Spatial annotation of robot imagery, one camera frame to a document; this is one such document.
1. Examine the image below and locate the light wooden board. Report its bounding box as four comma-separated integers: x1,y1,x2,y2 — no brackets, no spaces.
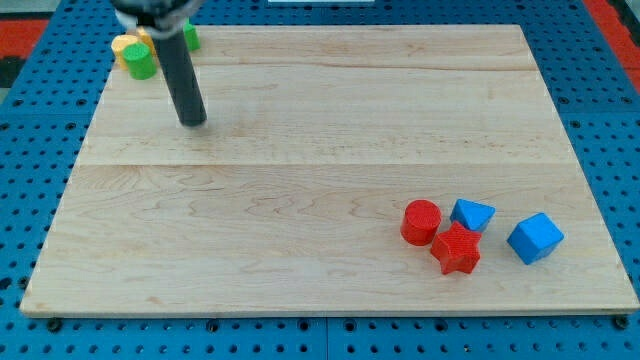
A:
20,25,639,318

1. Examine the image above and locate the green block behind pointer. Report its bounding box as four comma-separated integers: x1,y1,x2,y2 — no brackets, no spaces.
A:
183,20,201,51

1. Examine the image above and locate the green cylinder block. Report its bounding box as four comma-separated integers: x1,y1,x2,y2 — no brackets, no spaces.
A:
122,43,157,80

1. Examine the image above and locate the red cylinder block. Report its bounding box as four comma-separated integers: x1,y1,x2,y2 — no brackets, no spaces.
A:
400,199,442,246

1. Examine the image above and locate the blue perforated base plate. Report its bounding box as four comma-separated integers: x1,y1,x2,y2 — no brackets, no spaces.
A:
1,0,639,359

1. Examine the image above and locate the blue triangular prism block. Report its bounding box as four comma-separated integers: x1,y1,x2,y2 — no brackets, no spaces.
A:
449,198,496,233

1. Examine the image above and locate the yellow cylinder block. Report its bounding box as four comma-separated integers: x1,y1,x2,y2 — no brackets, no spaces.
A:
111,34,139,70

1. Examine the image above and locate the blue cube block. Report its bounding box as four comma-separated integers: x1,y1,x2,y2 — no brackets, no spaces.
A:
507,212,564,265

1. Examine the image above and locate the red star block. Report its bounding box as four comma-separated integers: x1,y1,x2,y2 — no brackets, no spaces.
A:
430,221,482,275

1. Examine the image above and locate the yellow block behind pointer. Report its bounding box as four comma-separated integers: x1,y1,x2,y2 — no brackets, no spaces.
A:
135,27,156,56

